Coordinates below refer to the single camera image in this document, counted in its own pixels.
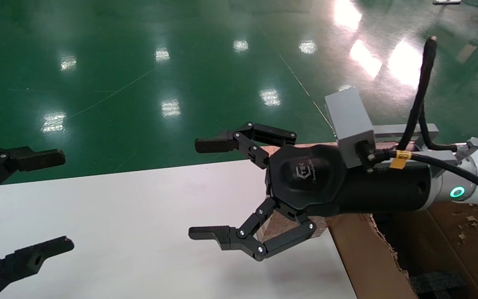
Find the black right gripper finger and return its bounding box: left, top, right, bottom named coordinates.
left=195, top=123, right=298, bottom=169
left=188, top=197, right=317, bottom=262

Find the black cable with yellow tag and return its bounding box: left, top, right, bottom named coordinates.
left=366, top=149, right=478, bottom=202

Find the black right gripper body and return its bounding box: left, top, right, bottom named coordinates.
left=266, top=143, right=432, bottom=216

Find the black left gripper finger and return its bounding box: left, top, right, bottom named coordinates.
left=0, top=145, right=66, bottom=204
left=0, top=236, right=75, bottom=299

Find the big torn cardboard box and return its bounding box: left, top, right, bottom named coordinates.
left=326, top=201, right=478, bottom=299

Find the thick black braided cable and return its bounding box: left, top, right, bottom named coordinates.
left=397, top=36, right=438, bottom=151

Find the small taped cardboard box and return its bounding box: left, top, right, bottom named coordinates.
left=257, top=145, right=329, bottom=245

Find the gray wrist camera box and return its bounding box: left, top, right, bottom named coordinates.
left=325, top=86, right=376, bottom=169

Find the short black braided cable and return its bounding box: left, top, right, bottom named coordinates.
left=418, top=102, right=458, bottom=152

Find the gray camera mount bracket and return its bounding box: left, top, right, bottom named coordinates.
left=372, top=123, right=439, bottom=151

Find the black foam block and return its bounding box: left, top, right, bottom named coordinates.
left=409, top=270, right=468, bottom=299

